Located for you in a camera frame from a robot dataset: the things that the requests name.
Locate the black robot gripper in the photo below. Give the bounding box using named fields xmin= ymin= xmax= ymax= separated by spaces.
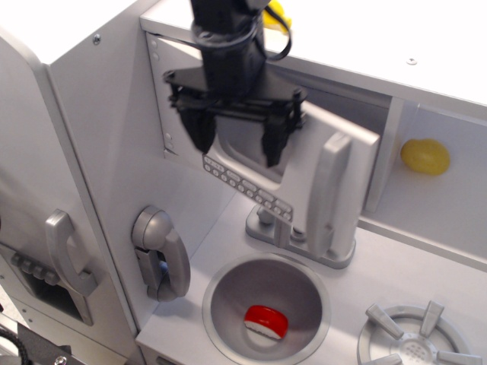
xmin=164 ymin=22 xmax=305 ymax=167

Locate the white toy microwave door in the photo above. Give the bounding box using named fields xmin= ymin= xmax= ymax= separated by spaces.
xmin=146 ymin=32 xmax=381 ymax=258

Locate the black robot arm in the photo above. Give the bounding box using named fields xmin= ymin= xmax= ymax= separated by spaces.
xmin=164 ymin=1 xmax=306 ymax=167

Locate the grey toy faucet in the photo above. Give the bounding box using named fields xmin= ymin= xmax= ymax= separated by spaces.
xmin=246 ymin=205 xmax=356 ymax=269

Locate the yellow toy banana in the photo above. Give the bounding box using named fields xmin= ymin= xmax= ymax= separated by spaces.
xmin=263 ymin=0 xmax=294 ymax=35

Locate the silver toy sink bowl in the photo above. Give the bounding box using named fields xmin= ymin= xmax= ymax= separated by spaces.
xmin=202 ymin=252 xmax=331 ymax=364

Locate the white toy kitchen cabinet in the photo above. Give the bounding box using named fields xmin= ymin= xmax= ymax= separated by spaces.
xmin=1 ymin=1 xmax=486 ymax=364

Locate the yellow toy lemon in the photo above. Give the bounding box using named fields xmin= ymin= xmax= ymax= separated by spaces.
xmin=400 ymin=138 xmax=450 ymax=176

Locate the red white toy sushi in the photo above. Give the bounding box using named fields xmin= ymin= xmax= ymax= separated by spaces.
xmin=243 ymin=305 xmax=288 ymax=340

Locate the grey toy ice dispenser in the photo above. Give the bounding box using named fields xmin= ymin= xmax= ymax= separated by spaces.
xmin=8 ymin=252 xmax=94 ymax=326

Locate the grey toy stove burner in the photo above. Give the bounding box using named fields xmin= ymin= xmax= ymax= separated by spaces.
xmin=357 ymin=300 xmax=483 ymax=364

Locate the grey toy wall phone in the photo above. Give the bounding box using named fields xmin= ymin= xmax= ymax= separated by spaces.
xmin=132 ymin=205 xmax=191 ymax=302

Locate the grey toy fridge door handle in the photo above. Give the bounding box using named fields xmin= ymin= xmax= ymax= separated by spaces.
xmin=45 ymin=209 xmax=97 ymax=297

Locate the black braided cable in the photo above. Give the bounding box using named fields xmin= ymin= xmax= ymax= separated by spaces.
xmin=0 ymin=328 xmax=30 ymax=365

